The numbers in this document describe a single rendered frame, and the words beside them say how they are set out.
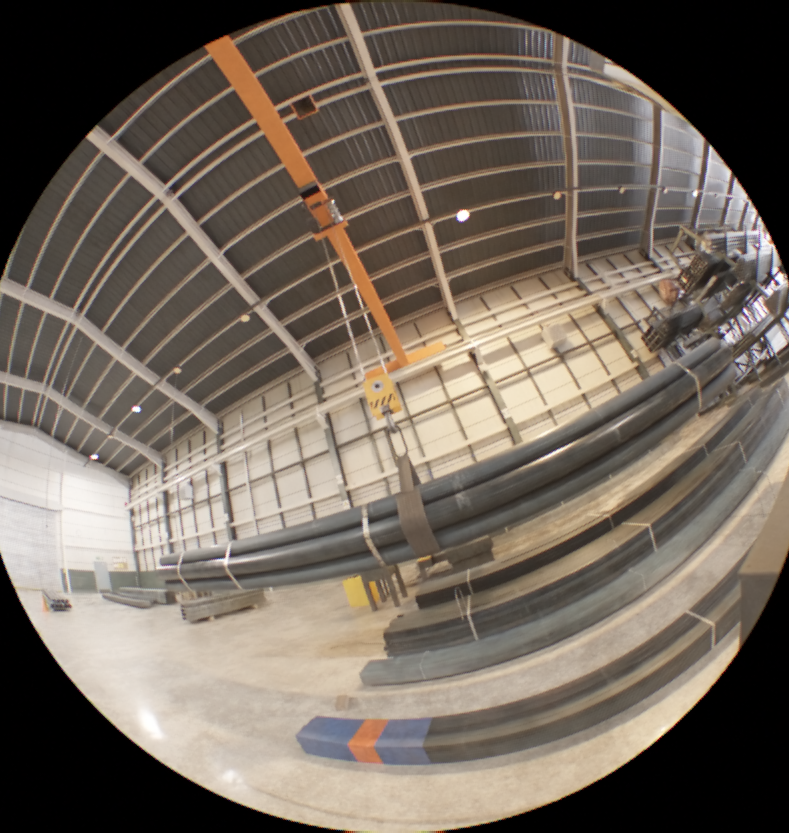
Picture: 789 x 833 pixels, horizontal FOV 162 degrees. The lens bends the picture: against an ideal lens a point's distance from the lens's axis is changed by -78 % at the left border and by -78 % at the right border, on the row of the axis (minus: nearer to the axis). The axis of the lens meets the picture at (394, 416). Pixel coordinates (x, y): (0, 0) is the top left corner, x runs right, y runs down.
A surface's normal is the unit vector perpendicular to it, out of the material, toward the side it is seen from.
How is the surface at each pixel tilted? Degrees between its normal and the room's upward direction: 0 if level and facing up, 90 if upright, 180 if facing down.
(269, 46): 170
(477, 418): 90
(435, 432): 90
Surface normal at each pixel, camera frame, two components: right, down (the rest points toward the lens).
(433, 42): 0.34, 0.91
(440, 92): 0.25, 0.81
